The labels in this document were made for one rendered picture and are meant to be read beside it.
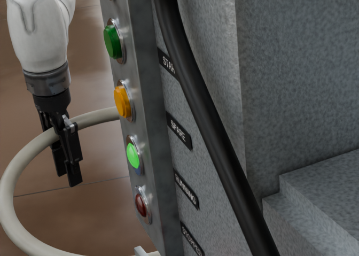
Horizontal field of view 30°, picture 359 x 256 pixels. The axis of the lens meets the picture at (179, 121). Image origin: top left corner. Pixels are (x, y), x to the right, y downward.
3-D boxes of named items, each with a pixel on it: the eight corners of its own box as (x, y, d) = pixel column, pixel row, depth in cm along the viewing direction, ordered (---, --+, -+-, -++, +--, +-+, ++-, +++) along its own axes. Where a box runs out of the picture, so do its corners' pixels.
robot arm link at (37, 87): (35, 78, 127) (41, 105, 130) (76, 61, 132) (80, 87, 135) (13, 63, 133) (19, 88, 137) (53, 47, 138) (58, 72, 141)
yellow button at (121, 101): (138, 120, 53) (133, 91, 52) (125, 124, 53) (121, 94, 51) (127, 107, 55) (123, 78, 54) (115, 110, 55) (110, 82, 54)
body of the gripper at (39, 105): (23, 86, 137) (32, 124, 142) (44, 101, 131) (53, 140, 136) (55, 73, 140) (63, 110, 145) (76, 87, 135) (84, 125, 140)
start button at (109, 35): (129, 61, 51) (124, 29, 49) (116, 64, 50) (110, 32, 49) (118, 50, 53) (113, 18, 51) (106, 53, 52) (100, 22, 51)
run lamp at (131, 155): (150, 171, 56) (146, 146, 54) (134, 176, 55) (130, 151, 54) (140, 157, 58) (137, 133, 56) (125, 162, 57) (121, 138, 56)
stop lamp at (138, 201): (157, 220, 58) (154, 198, 57) (142, 225, 58) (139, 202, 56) (148, 206, 60) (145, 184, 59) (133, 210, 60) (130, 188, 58)
